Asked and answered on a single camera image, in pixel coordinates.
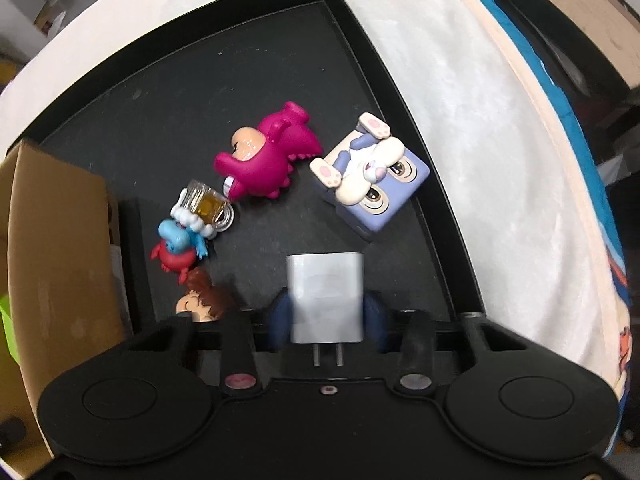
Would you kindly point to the green packet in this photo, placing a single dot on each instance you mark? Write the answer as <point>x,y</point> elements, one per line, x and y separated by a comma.
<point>7,325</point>

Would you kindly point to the white charger plug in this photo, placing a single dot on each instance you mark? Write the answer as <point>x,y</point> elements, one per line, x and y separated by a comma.
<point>325,300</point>

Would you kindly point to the brown-haired figure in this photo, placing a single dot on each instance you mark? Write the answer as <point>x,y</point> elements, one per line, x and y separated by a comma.
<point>206,294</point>

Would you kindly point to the clear beer mug toy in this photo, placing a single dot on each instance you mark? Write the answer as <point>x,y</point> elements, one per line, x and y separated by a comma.
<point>207,205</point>

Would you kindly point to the purple bunny block figure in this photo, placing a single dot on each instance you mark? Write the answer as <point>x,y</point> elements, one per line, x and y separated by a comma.
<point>395,195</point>

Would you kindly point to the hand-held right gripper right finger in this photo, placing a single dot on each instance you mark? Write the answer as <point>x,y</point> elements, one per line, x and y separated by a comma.
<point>375,322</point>

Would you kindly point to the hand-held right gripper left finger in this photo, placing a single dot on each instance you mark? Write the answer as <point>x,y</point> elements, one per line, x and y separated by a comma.
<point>281,322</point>

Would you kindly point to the magenta dinosaur figure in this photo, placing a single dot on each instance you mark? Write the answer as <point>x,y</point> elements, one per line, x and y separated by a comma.
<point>265,165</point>

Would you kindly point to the black tray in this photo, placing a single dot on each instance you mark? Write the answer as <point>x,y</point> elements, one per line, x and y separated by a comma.
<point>200,85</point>

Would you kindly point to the blue printed sheet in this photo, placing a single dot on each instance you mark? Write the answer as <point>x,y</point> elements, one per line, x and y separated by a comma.
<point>610,230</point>

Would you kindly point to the cardboard box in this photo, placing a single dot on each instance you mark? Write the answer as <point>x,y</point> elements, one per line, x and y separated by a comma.
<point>55,260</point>

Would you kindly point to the blue and red crab figure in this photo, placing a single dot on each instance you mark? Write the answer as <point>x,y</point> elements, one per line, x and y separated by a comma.
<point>175,246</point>

